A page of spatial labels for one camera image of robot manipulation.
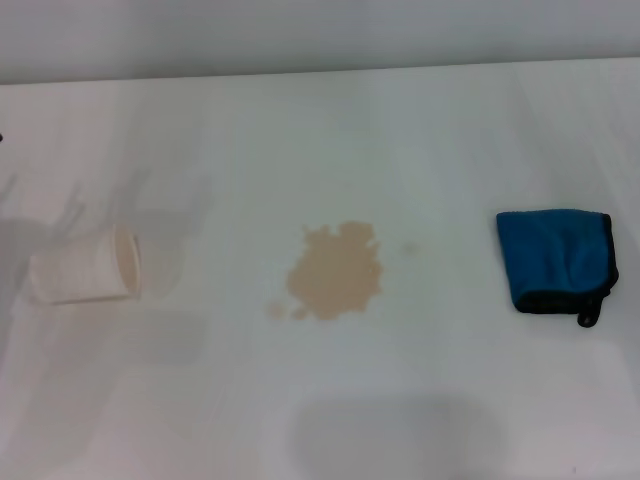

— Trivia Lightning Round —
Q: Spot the brown water stain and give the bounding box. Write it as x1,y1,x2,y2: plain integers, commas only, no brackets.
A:
264,219,386,324

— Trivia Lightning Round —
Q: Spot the white paper cup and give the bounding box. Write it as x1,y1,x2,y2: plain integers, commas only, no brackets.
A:
28,222,144,307

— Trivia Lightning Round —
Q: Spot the blue rag with black trim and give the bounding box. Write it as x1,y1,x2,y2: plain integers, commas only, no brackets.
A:
495,208,621,329

